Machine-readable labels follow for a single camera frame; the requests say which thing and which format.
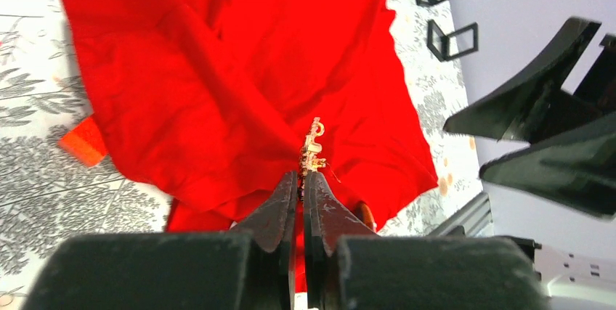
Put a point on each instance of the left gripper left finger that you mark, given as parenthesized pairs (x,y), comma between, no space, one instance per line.
(250,266)

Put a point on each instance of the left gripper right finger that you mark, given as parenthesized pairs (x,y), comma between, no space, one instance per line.
(348,266)

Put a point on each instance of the floral table mat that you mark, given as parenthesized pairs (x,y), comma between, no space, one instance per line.
(48,196)

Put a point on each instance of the gold orange ornate brooch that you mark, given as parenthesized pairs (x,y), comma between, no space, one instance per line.
(310,160)

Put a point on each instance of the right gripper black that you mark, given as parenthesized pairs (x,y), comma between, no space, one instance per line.
(576,166)

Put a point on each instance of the red long toy block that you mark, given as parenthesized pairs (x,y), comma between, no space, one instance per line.
(85,143)

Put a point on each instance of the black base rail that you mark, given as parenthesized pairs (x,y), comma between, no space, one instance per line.
(475,219)

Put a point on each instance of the red shirt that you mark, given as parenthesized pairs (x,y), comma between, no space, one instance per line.
(210,101)

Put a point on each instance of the round orange white brooch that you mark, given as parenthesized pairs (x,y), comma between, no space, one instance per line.
(363,212)

